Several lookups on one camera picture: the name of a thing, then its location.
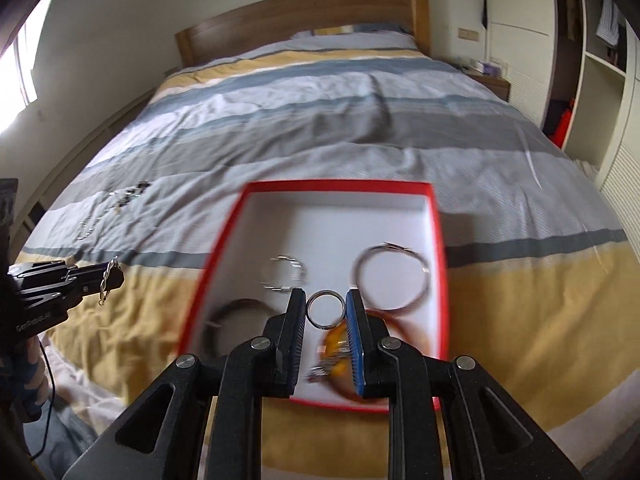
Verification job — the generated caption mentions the red jewelry box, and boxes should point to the red jewelry box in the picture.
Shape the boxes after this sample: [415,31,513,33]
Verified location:
[177,179,450,413]

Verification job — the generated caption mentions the window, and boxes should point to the window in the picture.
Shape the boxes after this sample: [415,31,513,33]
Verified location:
[0,0,52,132]

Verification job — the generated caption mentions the grey pillow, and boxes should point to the grey pillow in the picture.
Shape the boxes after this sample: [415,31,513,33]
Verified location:
[291,23,418,50]

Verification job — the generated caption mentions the striped duvet cover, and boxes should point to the striped duvet cover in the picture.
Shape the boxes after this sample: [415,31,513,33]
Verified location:
[20,40,639,479]

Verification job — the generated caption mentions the thin twisted silver bangle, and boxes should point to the thin twisted silver bangle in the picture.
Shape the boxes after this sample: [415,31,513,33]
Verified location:
[260,255,306,292]

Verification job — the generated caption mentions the black cable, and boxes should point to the black cable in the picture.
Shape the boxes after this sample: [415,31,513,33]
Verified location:
[29,336,58,461]

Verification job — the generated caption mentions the small silver ring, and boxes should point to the small silver ring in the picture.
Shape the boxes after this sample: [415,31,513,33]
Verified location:
[305,288,348,331]

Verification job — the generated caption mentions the amber glass bangle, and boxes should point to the amber glass bangle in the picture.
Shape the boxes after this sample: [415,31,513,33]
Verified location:
[307,309,431,404]

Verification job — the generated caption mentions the blue gloved left hand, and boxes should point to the blue gloved left hand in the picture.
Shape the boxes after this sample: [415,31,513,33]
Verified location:
[1,337,49,422]

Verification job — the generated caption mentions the brown bead bracelet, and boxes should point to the brown bead bracelet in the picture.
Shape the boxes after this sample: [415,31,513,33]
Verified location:
[112,180,151,212]

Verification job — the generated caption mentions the open shelf unit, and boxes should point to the open shelf unit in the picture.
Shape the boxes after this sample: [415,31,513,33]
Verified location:
[542,0,637,188]

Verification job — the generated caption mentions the white wardrobe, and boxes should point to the white wardrobe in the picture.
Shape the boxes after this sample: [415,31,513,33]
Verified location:
[487,0,556,126]

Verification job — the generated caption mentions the silver bead necklace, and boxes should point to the silver bead necklace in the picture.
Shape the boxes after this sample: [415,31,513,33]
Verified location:
[74,194,126,242]

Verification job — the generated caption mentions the silver chain bracelet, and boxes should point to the silver chain bracelet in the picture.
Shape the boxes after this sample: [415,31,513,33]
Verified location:
[305,341,354,384]

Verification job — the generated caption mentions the plain silver bangle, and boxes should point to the plain silver bangle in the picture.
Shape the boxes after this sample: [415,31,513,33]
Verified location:
[352,242,432,313]

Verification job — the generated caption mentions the wooden nightstand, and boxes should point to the wooden nightstand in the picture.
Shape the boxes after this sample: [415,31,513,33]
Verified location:
[462,68,511,102]

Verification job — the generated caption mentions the wooden headboard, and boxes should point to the wooden headboard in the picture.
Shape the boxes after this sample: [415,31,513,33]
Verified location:
[175,0,432,67]

